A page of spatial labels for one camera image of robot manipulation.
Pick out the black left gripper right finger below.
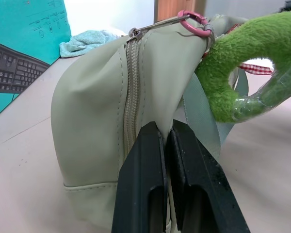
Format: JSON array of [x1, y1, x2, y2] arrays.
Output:
[[165, 118, 251, 233]]

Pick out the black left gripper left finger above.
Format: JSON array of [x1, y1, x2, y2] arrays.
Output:
[[111, 121, 169, 233]]

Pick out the light green zip pouch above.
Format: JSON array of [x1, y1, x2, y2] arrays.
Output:
[[50, 13, 252, 233]]

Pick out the green plush keychain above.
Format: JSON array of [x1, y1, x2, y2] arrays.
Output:
[[194, 11, 291, 124]]

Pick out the pink carabiner clip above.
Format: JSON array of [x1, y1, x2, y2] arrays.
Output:
[[179, 10, 210, 37]]

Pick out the light blue towel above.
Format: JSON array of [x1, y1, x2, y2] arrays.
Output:
[[59, 29, 127, 59]]

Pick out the brown wooden door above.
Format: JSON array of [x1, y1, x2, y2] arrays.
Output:
[[157, 0, 180, 23]]

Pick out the teal keyboard box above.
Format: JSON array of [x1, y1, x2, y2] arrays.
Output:
[[0, 0, 73, 122]]

